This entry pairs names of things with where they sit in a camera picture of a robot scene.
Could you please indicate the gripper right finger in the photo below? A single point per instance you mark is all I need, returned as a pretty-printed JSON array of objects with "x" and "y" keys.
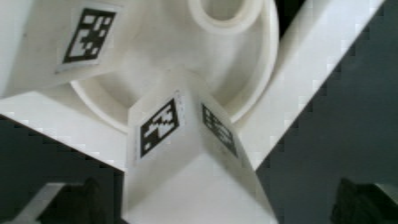
[{"x": 366, "y": 203}]

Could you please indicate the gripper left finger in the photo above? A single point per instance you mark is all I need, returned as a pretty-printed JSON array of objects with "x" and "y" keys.
[{"x": 66, "y": 204}]

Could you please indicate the white round stool seat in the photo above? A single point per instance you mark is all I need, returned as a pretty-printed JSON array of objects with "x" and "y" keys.
[{"x": 230, "y": 58}]

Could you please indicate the white front rail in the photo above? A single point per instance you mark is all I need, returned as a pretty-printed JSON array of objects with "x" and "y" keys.
[{"x": 54, "y": 113}]

